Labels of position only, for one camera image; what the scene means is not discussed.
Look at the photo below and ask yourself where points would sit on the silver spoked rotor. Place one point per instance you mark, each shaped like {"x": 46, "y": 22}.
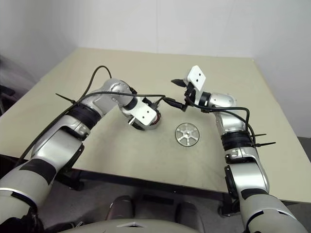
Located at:
{"x": 187, "y": 134}

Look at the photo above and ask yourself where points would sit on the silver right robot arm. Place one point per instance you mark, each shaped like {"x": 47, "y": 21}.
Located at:
{"x": 250, "y": 179}

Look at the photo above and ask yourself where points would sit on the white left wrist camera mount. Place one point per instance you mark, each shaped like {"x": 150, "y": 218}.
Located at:
{"x": 145, "y": 114}

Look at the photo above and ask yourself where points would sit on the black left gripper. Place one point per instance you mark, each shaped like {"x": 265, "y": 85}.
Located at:
{"x": 138, "y": 126}

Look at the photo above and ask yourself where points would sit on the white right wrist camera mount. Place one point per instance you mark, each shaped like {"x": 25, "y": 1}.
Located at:
{"x": 197, "y": 76}

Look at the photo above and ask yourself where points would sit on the dark rounded shape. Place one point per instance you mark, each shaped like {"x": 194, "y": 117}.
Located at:
{"x": 121, "y": 208}
{"x": 189, "y": 214}

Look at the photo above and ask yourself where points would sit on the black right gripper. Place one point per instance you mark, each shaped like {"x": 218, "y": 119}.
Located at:
{"x": 190, "y": 93}

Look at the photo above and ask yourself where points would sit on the silver robot torso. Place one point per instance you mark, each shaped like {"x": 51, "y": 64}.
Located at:
{"x": 97, "y": 228}

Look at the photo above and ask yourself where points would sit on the silver motor housing copper windings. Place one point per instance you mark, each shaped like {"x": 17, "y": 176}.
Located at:
{"x": 157, "y": 120}

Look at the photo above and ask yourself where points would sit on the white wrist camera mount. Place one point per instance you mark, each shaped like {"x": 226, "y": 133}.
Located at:
{"x": 145, "y": 114}
{"x": 197, "y": 76}

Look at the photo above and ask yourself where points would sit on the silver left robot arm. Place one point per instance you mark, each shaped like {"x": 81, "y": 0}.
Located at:
{"x": 48, "y": 150}

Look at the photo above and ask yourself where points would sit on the black table frame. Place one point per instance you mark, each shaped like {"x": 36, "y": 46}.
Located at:
{"x": 145, "y": 183}

